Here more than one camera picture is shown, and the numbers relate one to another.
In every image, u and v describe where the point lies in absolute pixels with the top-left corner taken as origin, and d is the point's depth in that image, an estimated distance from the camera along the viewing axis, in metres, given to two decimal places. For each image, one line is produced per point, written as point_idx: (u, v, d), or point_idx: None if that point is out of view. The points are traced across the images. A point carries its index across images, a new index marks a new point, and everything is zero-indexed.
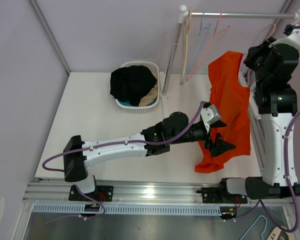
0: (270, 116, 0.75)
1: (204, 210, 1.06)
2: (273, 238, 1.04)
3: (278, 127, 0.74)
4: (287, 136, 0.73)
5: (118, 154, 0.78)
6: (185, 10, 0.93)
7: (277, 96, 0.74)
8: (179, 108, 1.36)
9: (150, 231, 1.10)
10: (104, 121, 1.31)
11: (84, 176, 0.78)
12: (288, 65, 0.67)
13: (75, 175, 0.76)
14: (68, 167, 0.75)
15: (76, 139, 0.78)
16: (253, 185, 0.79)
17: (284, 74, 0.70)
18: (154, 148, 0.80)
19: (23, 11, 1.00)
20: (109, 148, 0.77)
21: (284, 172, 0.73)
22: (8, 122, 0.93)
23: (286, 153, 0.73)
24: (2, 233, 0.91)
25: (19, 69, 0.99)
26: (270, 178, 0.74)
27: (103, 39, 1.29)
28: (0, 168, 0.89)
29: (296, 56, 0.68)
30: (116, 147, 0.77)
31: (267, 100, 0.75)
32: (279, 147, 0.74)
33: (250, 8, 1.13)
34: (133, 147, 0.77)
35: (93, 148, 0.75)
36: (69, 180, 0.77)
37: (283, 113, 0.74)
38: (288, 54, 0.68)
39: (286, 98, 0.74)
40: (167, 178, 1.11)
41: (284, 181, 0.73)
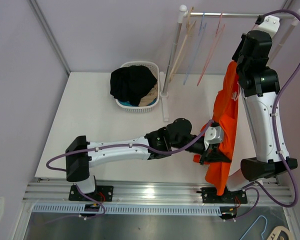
0: (256, 98, 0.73)
1: (205, 210, 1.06)
2: (273, 238, 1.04)
3: (265, 107, 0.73)
4: (274, 114, 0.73)
5: (122, 156, 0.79)
6: (184, 10, 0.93)
7: (260, 77, 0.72)
8: (179, 108, 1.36)
9: (150, 231, 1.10)
10: (104, 121, 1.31)
11: (85, 177, 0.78)
12: (264, 46, 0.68)
13: (79, 175, 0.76)
14: (72, 167, 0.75)
15: (81, 139, 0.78)
16: (248, 166, 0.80)
17: (262, 56, 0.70)
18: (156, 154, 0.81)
19: (22, 10, 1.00)
20: (114, 150, 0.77)
21: (276, 147, 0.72)
22: (8, 122, 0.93)
23: (275, 128, 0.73)
24: (2, 233, 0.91)
25: (20, 69, 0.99)
26: (263, 155, 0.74)
27: (103, 38, 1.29)
28: (1, 168, 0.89)
29: (269, 37, 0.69)
30: (120, 150, 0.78)
31: (251, 83, 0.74)
32: (268, 124, 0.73)
33: (250, 8, 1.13)
34: (136, 150, 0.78)
35: (98, 149, 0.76)
36: (70, 178, 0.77)
37: (268, 93, 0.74)
38: (262, 36, 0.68)
39: (268, 78, 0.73)
40: (167, 178, 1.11)
41: (277, 156, 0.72)
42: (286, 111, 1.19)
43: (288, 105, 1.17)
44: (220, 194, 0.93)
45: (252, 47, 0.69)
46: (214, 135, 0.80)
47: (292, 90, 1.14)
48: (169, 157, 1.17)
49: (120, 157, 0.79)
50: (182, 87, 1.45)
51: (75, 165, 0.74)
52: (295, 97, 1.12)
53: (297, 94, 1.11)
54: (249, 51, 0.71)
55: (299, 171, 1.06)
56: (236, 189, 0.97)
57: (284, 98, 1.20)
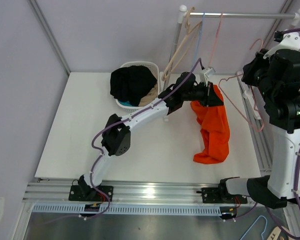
0: (285, 133, 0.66)
1: (204, 210, 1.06)
2: (273, 238, 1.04)
3: (292, 145, 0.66)
4: None
5: (151, 117, 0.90)
6: (185, 10, 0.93)
7: (295, 107, 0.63)
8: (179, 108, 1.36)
9: (150, 231, 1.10)
10: (104, 121, 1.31)
11: (128, 145, 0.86)
12: (299, 68, 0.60)
13: (124, 144, 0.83)
14: (117, 139, 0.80)
15: (115, 116, 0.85)
16: (257, 190, 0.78)
17: (295, 80, 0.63)
18: (173, 106, 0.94)
19: (23, 10, 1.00)
20: (143, 115, 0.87)
21: (293, 185, 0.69)
22: (7, 122, 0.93)
23: (298, 168, 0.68)
24: (2, 233, 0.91)
25: (20, 69, 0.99)
26: (277, 191, 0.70)
27: (103, 39, 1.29)
28: (0, 168, 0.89)
29: None
30: (148, 113, 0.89)
31: (284, 112, 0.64)
32: (291, 163, 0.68)
33: (251, 8, 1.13)
34: (158, 109, 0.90)
35: (131, 117, 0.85)
36: (116, 152, 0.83)
37: (299, 129, 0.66)
38: (295, 57, 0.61)
39: None
40: (167, 178, 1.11)
41: (291, 194, 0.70)
42: None
43: None
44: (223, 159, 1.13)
45: (283, 69, 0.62)
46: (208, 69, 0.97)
47: None
48: (170, 157, 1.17)
49: (148, 119, 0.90)
50: None
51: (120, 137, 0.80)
52: None
53: None
54: (280, 73, 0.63)
55: None
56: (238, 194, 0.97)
57: None
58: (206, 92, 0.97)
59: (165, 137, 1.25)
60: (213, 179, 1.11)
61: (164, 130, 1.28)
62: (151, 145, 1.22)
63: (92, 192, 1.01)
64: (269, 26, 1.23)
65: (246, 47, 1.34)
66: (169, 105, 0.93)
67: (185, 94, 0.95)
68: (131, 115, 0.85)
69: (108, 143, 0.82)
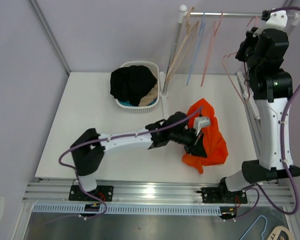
0: (266, 103, 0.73)
1: (204, 210, 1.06)
2: (273, 238, 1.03)
3: (274, 113, 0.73)
4: (283, 121, 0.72)
5: (129, 144, 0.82)
6: (185, 10, 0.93)
7: (272, 81, 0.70)
8: (179, 107, 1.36)
9: (150, 231, 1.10)
10: (104, 121, 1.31)
11: (95, 167, 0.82)
12: (279, 47, 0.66)
13: (91, 165, 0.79)
14: (84, 158, 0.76)
15: (93, 131, 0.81)
16: (249, 169, 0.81)
17: (276, 57, 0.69)
18: (156, 141, 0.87)
19: (22, 11, 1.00)
20: (123, 140, 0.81)
21: (281, 156, 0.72)
22: (7, 122, 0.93)
23: (282, 136, 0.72)
24: (2, 233, 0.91)
25: (20, 69, 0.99)
26: (267, 162, 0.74)
27: (103, 39, 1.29)
28: (0, 168, 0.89)
29: (286, 38, 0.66)
30: (128, 140, 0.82)
31: (263, 85, 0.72)
32: (275, 132, 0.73)
33: (251, 8, 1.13)
34: (142, 139, 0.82)
35: (109, 139, 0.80)
36: (81, 171, 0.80)
37: (278, 98, 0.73)
38: (277, 37, 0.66)
39: (281, 81, 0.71)
40: (167, 178, 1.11)
41: (280, 164, 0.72)
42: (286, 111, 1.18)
43: None
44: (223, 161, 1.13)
45: (266, 47, 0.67)
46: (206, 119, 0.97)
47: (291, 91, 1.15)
48: (169, 158, 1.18)
49: (127, 146, 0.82)
50: (181, 88, 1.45)
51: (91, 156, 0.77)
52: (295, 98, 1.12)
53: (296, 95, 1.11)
54: (263, 51, 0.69)
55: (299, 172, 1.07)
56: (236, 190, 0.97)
57: None
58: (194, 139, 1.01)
59: None
60: (213, 179, 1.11)
61: None
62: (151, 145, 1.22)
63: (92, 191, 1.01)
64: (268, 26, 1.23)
65: None
66: (154, 139, 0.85)
67: (173, 133, 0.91)
68: (110, 135, 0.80)
69: (77, 158, 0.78)
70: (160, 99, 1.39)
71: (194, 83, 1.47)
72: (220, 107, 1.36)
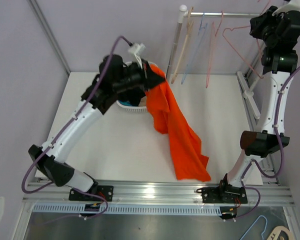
0: (270, 73, 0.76)
1: (204, 210, 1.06)
2: (273, 238, 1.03)
3: (275, 84, 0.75)
4: (282, 92, 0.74)
5: (77, 130, 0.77)
6: (185, 10, 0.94)
7: (279, 56, 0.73)
8: (179, 107, 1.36)
9: (150, 230, 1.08)
10: (104, 121, 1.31)
11: (68, 170, 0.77)
12: (295, 29, 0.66)
13: (59, 174, 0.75)
14: (48, 173, 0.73)
15: (32, 148, 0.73)
16: (245, 137, 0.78)
17: (291, 39, 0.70)
18: (105, 102, 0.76)
19: (22, 11, 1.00)
20: (66, 135, 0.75)
21: (273, 121, 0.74)
22: (7, 122, 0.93)
23: (278, 104, 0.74)
24: (2, 233, 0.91)
25: (20, 69, 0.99)
26: (260, 126, 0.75)
27: (102, 39, 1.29)
28: (1, 168, 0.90)
29: None
30: (71, 129, 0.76)
31: (270, 60, 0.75)
32: (273, 100, 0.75)
33: (251, 8, 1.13)
34: (84, 116, 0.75)
35: (53, 144, 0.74)
36: (57, 182, 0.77)
37: (281, 71, 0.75)
38: (296, 17, 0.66)
39: (288, 59, 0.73)
40: (168, 178, 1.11)
41: (271, 129, 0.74)
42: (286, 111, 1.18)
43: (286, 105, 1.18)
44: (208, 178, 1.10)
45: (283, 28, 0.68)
46: (138, 46, 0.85)
47: (290, 90, 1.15)
48: (169, 158, 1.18)
49: (76, 132, 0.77)
50: (181, 88, 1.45)
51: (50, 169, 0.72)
52: (295, 97, 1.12)
53: (296, 94, 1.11)
54: (280, 30, 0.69)
55: (299, 171, 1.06)
56: (235, 181, 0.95)
57: None
58: (142, 74, 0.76)
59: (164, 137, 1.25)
60: (212, 179, 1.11)
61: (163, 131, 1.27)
62: (150, 145, 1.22)
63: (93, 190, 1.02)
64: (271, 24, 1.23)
65: (247, 46, 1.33)
66: (100, 100, 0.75)
67: (116, 83, 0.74)
68: (51, 141, 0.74)
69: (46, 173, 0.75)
70: None
71: (194, 83, 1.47)
72: (220, 107, 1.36)
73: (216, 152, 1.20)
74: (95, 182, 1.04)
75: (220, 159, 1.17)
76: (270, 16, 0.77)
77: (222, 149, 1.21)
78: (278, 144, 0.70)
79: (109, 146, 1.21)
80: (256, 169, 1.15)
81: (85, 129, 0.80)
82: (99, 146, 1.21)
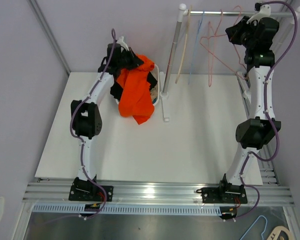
0: (253, 69, 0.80)
1: (205, 210, 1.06)
2: (273, 238, 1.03)
3: (259, 76, 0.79)
4: (266, 82, 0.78)
5: (104, 88, 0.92)
6: (184, 9, 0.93)
7: (259, 54, 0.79)
8: (178, 107, 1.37)
9: (150, 231, 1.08)
10: (104, 121, 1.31)
11: (101, 122, 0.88)
12: (270, 32, 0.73)
13: (97, 122, 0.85)
14: (90, 122, 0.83)
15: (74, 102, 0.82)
16: (241, 129, 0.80)
17: (267, 40, 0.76)
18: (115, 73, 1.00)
19: (22, 11, 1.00)
20: (98, 89, 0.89)
21: (264, 108, 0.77)
22: (7, 122, 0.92)
23: (266, 93, 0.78)
24: (2, 233, 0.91)
25: (20, 69, 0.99)
26: (252, 115, 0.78)
27: (102, 39, 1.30)
28: (1, 168, 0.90)
29: (277, 23, 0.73)
30: (100, 86, 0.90)
31: (252, 58, 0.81)
32: (260, 89, 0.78)
33: (250, 7, 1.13)
34: (106, 79, 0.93)
35: (90, 95, 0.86)
36: (93, 133, 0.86)
37: (263, 66, 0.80)
38: (270, 22, 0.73)
39: (266, 57, 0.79)
40: (167, 178, 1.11)
41: (263, 115, 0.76)
42: (286, 111, 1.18)
43: (286, 105, 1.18)
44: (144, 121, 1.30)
45: (259, 31, 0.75)
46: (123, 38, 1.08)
47: (291, 90, 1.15)
48: (168, 157, 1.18)
49: (103, 91, 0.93)
50: (181, 87, 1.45)
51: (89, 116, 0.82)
52: (294, 97, 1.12)
53: (296, 93, 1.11)
54: (257, 33, 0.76)
55: (299, 171, 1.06)
56: (235, 179, 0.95)
57: (282, 99, 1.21)
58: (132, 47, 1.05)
59: (164, 137, 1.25)
60: (212, 179, 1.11)
61: (164, 130, 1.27)
62: (150, 145, 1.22)
63: (94, 187, 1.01)
64: None
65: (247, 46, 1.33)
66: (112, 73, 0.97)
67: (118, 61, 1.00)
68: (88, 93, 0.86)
69: (84, 124, 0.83)
70: (160, 99, 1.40)
71: (194, 83, 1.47)
72: (220, 107, 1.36)
73: (215, 152, 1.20)
74: (95, 178, 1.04)
75: (220, 159, 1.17)
76: (245, 24, 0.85)
77: (221, 149, 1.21)
78: (274, 130, 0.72)
79: (109, 146, 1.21)
80: (256, 169, 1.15)
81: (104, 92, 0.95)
82: (100, 146, 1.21)
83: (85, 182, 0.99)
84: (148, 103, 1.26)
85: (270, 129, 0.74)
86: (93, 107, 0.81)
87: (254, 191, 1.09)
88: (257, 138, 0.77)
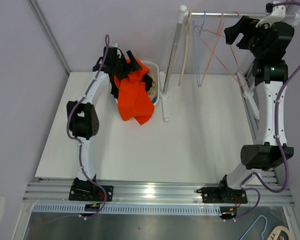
0: (263, 84, 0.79)
1: (205, 210, 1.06)
2: (273, 238, 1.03)
3: (270, 94, 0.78)
4: (278, 101, 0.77)
5: (100, 88, 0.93)
6: (185, 10, 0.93)
7: (269, 67, 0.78)
8: (179, 108, 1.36)
9: (150, 230, 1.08)
10: (103, 121, 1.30)
11: (98, 121, 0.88)
12: (283, 40, 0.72)
13: (93, 122, 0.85)
14: (87, 122, 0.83)
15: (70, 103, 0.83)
16: (247, 151, 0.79)
17: (279, 49, 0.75)
18: (111, 72, 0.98)
19: (23, 11, 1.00)
20: (93, 88, 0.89)
21: (274, 132, 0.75)
22: (7, 122, 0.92)
23: (277, 114, 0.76)
24: (2, 233, 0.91)
25: (20, 68, 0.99)
26: (261, 139, 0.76)
27: (102, 39, 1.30)
28: (1, 168, 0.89)
29: (291, 31, 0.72)
30: (95, 86, 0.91)
31: (261, 71, 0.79)
32: (270, 110, 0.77)
33: (251, 8, 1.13)
34: (101, 79, 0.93)
35: (85, 95, 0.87)
36: (91, 132, 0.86)
37: (275, 81, 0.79)
38: (283, 30, 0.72)
39: (278, 69, 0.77)
40: (167, 178, 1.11)
41: (273, 140, 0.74)
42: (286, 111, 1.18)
43: (286, 105, 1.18)
44: (145, 121, 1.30)
45: (272, 39, 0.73)
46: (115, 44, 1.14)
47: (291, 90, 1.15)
48: (168, 157, 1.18)
49: (99, 90, 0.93)
50: (181, 88, 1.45)
51: (86, 113, 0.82)
52: (294, 97, 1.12)
53: (296, 94, 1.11)
54: (269, 42, 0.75)
55: (299, 171, 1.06)
56: (235, 185, 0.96)
57: None
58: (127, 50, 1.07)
59: (164, 137, 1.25)
60: (212, 179, 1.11)
61: (165, 130, 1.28)
62: (150, 145, 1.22)
63: (94, 187, 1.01)
64: None
65: None
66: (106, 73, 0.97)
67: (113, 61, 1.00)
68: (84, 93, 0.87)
69: (81, 125, 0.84)
70: (160, 99, 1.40)
71: (194, 83, 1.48)
72: (220, 107, 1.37)
73: (215, 152, 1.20)
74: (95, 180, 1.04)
75: (220, 160, 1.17)
76: (254, 28, 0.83)
77: (221, 150, 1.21)
78: (282, 156, 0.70)
79: (109, 146, 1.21)
80: None
81: (100, 94, 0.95)
82: (99, 146, 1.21)
83: (85, 183, 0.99)
84: (146, 104, 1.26)
85: (279, 155, 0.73)
86: (89, 107, 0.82)
87: (254, 191, 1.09)
88: (264, 162, 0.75)
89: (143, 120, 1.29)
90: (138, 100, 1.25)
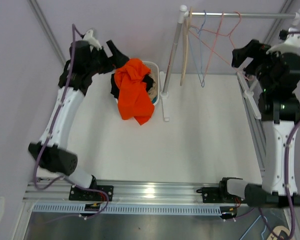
0: (272, 124, 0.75)
1: (204, 210, 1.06)
2: (273, 238, 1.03)
3: (279, 136, 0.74)
4: (288, 144, 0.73)
5: (70, 111, 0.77)
6: (185, 10, 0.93)
7: (280, 104, 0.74)
8: (179, 108, 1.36)
9: (150, 230, 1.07)
10: (104, 121, 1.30)
11: (73, 156, 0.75)
12: (294, 76, 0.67)
13: (67, 162, 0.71)
14: (58, 166, 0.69)
15: (32, 149, 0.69)
16: (252, 194, 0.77)
17: (290, 84, 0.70)
18: (82, 84, 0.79)
19: (23, 11, 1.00)
20: (61, 119, 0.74)
21: (284, 180, 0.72)
22: (7, 121, 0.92)
23: (286, 161, 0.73)
24: (1, 233, 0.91)
25: (20, 68, 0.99)
26: (269, 186, 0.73)
27: (102, 39, 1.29)
28: (1, 167, 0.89)
29: None
30: (62, 114, 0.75)
31: (269, 108, 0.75)
32: (279, 153, 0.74)
33: (251, 7, 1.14)
34: (70, 101, 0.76)
35: (50, 133, 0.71)
36: (68, 172, 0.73)
37: (285, 121, 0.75)
38: (294, 64, 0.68)
39: (289, 106, 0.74)
40: (168, 178, 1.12)
41: (282, 189, 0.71)
42: None
43: None
44: (145, 121, 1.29)
45: (282, 73, 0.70)
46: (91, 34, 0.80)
47: None
48: (168, 157, 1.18)
49: (70, 116, 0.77)
50: (181, 87, 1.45)
51: (54, 158, 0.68)
52: None
53: None
54: (277, 74, 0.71)
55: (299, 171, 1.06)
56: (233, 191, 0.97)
57: None
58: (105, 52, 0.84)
59: (164, 137, 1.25)
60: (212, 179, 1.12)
61: (165, 130, 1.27)
62: (150, 145, 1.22)
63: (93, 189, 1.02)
64: (269, 24, 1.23)
65: None
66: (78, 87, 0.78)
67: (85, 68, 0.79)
68: (48, 131, 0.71)
69: (52, 169, 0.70)
70: (160, 99, 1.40)
71: (194, 83, 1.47)
72: (220, 107, 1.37)
73: (215, 153, 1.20)
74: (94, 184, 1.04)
75: (220, 160, 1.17)
76: (265, 54, 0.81)
77: (222, 150, 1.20)
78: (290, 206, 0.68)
79: (109, 146, 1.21)
80: (256, 168, 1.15)
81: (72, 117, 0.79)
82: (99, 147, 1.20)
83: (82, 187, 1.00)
84: (146, 104, 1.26)
85: (287, 204, 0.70)
86: (55, 150, 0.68)
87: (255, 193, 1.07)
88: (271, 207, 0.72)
89: (144, 120, 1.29)
90: (138, 100, 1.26)
